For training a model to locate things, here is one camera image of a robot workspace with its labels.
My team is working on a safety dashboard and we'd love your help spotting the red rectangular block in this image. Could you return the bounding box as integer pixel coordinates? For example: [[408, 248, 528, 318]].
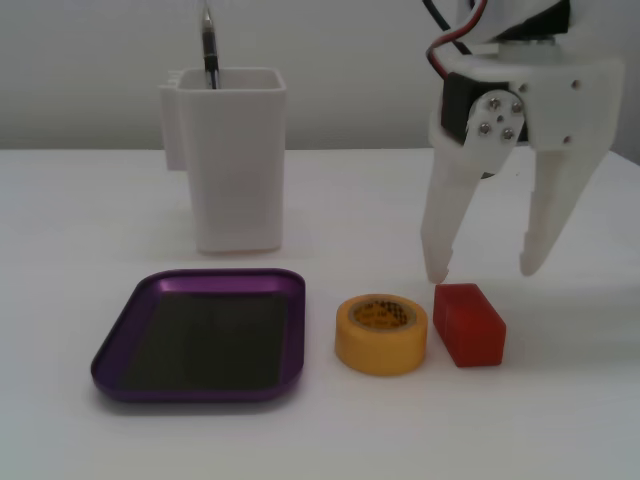
[[432, 282, 507, 369]]

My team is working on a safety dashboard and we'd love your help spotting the thin black servo cable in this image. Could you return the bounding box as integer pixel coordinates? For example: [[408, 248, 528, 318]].
[[421, 0, 476, 56]]

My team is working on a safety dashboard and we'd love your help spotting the purple metal tray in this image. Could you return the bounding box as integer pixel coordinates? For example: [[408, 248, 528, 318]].
[[90, 268, 307, 404]]

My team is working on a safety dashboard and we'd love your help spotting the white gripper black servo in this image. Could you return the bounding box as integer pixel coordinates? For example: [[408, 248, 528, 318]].
[[420, 34, 627, 284]]

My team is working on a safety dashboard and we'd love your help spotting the yellow tape roll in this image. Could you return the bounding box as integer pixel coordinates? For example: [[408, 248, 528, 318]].
[[334, 293, 429, 377]]

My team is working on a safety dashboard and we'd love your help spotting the red white servo wire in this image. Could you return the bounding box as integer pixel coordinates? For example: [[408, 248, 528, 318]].
[[424, 0, 494, 80]]

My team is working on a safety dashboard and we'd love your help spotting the black pen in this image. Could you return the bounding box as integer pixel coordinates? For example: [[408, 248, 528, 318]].
[[201, 0, 222, 91]]

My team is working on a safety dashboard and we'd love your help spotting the white plastic pen holder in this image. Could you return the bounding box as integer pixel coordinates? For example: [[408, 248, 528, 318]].
[[159, 67, 289, 256]]

